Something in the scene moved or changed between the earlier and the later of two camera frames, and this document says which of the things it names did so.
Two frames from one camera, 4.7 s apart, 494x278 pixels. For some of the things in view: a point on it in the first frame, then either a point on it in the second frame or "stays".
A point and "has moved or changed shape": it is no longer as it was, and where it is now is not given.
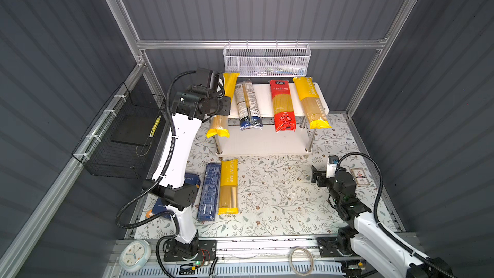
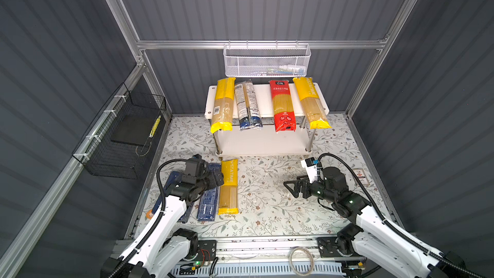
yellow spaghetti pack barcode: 220,124 has moved or changed shape
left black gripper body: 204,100 -> 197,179
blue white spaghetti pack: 248,111 stays
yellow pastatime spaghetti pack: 307,92 stays
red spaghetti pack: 283,105 stays
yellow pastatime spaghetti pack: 228,201 stays
